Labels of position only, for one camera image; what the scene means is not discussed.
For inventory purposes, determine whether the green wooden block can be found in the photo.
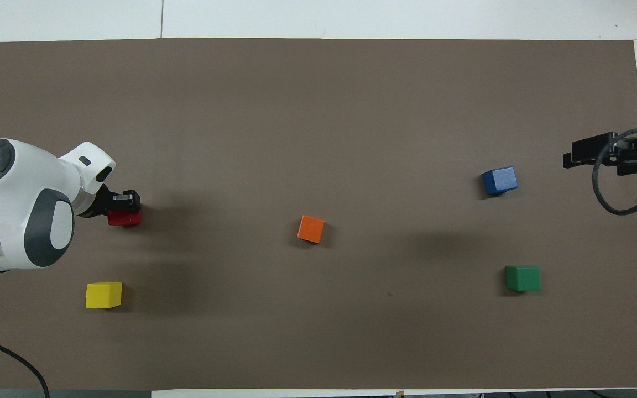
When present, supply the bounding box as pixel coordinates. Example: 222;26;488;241
505;265;541;292

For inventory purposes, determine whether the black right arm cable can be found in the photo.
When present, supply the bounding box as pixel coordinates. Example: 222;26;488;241
592;127;637;216

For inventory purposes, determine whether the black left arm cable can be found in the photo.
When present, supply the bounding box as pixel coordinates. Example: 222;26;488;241
0;333;50;398

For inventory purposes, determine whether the orange wooden block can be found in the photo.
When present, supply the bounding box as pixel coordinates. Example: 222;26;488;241
296;215;326;244

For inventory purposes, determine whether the blue wooden block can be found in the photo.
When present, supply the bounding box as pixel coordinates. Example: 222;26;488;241
481;166;519;196

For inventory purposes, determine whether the yellow wooden block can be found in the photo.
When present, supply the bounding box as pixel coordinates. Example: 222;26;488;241
85;282;123;310

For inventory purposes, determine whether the red wooden block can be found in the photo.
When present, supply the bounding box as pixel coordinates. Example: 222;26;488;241
107;209;143;228

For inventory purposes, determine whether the brown table mat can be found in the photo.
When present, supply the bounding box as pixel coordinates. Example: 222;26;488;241
0;38;637;391

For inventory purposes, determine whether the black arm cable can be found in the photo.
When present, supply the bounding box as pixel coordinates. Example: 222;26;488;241
592;127;637;216
0;333;50;398

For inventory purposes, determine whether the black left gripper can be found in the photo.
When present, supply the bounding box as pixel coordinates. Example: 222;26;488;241
89;185;141;218

